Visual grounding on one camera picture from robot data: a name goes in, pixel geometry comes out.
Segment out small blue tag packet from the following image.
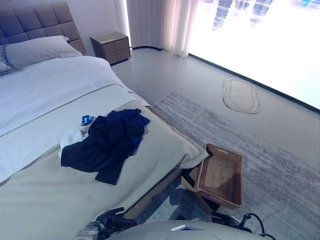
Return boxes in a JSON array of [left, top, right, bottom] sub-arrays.
[[80, 114, 95, 126]]

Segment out black garment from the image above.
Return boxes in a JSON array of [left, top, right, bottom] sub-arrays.
[[60, 114, 146, 186]]

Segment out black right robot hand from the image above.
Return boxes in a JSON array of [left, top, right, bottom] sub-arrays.
[[211, 211, 242, 228]]

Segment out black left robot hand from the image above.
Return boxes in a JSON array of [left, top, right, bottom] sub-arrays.
[[96, 206, 138, 235]]

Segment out plain white pillow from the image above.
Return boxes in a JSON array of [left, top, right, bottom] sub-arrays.
[[4, 35, 83, 71]]

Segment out sheer white curtain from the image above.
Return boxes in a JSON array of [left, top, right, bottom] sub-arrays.
[[126, 0, 201, 59]]

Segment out crumpled white garment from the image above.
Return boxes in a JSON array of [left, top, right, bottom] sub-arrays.
[[58, 128, 87, 158]]

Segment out large brown wicker basket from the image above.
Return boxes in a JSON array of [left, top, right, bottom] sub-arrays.
[[197, 143, 243, 210]]

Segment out grey robot torso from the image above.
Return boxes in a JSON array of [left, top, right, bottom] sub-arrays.
[[107, 219, 271, 240]]

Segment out white textured bed cover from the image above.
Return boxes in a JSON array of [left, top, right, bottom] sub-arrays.
[[0, 99, 141, 183]]

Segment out grey patterned pillow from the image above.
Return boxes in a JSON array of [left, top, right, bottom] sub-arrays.
[[0, 44, 20, 77]]

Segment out large bright window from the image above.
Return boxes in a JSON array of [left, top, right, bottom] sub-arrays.
[[187, 0, 320, 111]]

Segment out brown nightstand with drawers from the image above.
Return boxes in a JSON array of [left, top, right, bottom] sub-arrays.
[[89, 31, 131, 66]]

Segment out small beige oval rug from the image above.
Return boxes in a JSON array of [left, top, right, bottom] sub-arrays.
[[221, 79, 262, 115]]

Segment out smooth white duvet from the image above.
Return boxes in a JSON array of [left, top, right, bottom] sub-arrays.
[[0, 56, 151, 137]]

